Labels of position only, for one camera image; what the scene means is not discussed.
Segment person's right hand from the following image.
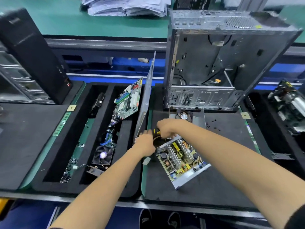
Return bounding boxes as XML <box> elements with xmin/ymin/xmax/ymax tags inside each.
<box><xmin>156</xmin><ymin>118</ymin><xmax>186</xmax><ymax>140</ymax></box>

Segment person's left hand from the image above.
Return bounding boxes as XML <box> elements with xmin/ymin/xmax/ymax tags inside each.
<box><xmin>132</xmin><ymin>129</ymin><xmax>157</xmax><ymax>157</ymax></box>

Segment yellow black handled screwdriver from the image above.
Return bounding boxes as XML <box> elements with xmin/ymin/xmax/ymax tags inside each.
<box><xmin>151</xmin><ymin>127</ymin><xmax>178</xmax><ymax>150</ymax></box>

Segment silver power supply unit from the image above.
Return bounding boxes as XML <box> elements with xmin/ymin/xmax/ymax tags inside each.
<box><xmin>168</xmin><ymin>107</ymin><xmax>213</xmax><ymax>190</ymax></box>

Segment person's right forearm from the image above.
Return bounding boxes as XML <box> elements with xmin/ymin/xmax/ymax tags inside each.
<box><xmin>179</xmin><ymin>122</ymin><xmax>305</xmax><ymax>229</ymax></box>

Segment person's left forearm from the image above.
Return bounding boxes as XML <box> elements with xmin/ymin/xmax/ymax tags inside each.
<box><xmin>49</xmin><ymin>149</ymin><xmax>146</xmax><ymax>229</ymax></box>

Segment person's left black shoe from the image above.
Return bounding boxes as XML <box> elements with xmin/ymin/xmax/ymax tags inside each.
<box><xmin>139</xmin><ymin>209</ymin><xmax>153</xmax><ymax>229</ymax></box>

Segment person's black shoe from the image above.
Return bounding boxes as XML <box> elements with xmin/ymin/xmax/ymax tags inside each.
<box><xmin>139</xmin><ymin>209</ymin><xmax>153</xmax><ymax>229</ymax></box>
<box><xmin>166</xmin><ymin>211</ymin><xmax>182</xmax><ymax>229</ymax></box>

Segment person's right black shoe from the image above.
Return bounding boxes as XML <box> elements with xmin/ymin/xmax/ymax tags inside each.
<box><xmin>166</xmin><ymin>211</ymin><xmax>182</xmax><ymax>229</ymax></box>

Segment silver metal computer case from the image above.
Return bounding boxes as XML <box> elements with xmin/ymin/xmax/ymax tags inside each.
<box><xmin>163</xmin><ymin>9</ymin><xmax>303</xmax><ymax>114</ymax></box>

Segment person's black clothing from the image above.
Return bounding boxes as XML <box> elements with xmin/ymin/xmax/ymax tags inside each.
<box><xmin>285</xmin><ymin>204</ymin><xmax>305</xmax><ymax>229</ymax></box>

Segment dark grey case side panel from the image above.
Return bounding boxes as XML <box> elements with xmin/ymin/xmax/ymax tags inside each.
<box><xmin>133</xmin><ymin>51</ymin><xmax>157</xmax><ymax>140</ymax></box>

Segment black cooler fan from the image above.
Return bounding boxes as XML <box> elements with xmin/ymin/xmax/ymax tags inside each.
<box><xmin>91</xmin><ymin>144</ymin><xmax>115</xmax><ymax>166</ymax></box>

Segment green motherboard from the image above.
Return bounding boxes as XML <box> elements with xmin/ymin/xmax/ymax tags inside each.
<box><xmin>112</xmin><ymin>79</ymin><xmax>144</xmax><ymax>122</ymax></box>

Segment scattered small black screws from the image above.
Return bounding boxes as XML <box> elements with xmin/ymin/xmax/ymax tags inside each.
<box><xmin>210</xmin><ymin>121</ymin><xmax>232</xmax><ymax>132</ymax></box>

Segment small black rectangular component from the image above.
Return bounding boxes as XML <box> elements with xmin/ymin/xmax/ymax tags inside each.
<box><xmin>90</xmin><ymin>92</ymin><xmax>106</xmax><ymax>118</ymax></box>

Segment long green memory strip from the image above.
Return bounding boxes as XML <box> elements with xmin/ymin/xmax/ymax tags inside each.
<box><xmin>60</xmin><ymin>118</ymin><xmax>96</xmax><ymax>183</ymax></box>
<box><xmin>19</xmin><ymin>82</ymin><xmax>87</xmax><ymax>190</ymax></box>

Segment black foam work mat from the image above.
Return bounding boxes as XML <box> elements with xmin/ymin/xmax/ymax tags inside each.
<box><xmin>141</xmin><ymin>86</ymin><xmax>273</xmax><ymax>211</ymax></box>
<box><xmin>0</xmin><ymin>81</ymin><xmax>85</xmax><ymax>191</ymax></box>

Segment black foam tray with slots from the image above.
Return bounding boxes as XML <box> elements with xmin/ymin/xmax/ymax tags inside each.
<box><xmin>31</xmin><ymin>82</ymin><xmax>144</xmax><ymax>198</ymax></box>

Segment black foam tray with recess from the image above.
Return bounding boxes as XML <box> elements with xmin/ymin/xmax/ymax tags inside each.
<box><xmin>247</xmin><ymin>89</ymin><xmax>305</xmax><ymax>180</ymax></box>

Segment green board with white parts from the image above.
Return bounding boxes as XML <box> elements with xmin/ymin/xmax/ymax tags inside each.
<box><xmin>267</xmin><ymin>80</ymin><xmax>305</xmax><ymax>135</ymax></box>

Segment black cardboard box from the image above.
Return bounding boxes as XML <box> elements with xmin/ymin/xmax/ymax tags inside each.
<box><xmin>173</xmin><ymin>0</ymin><xmax>211</xmax><ymax>10</ymax></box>

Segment stack of grey paper sheets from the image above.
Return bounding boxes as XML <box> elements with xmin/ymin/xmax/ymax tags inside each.
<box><xmin>81</xmin><ymin>0</ymin><xmax>173</xmax><ymax>17</ymax></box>

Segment black rectangular device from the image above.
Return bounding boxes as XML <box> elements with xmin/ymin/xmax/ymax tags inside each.
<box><xmin>0</xmin><ymin>8</ymin><xmax>73</xmax><ymax>106</ymax></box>

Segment green conveyor belt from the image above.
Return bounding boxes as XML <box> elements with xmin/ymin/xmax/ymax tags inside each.
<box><xmin>0</xmin><ymin>0</ymin><xmax>305</xmax><ymax>44</ymax></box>

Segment blue data cables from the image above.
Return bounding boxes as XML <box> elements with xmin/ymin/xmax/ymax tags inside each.
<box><xmin>101</xmin><ymin>132</ymin><xmax>116</xmax><ymax>147</ymax></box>

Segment grey metal conveyor rail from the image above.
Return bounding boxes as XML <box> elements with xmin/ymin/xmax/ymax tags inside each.
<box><xmin>44</xmin><ymin>37</ymin><xmax>305</xmax><ymax>59</ymax></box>

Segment small black metal bracket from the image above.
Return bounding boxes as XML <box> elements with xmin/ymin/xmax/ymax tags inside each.
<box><xmin>271</xmin><ymin>152</ymin><xmax>295</xmax><ymax>161</ymax></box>

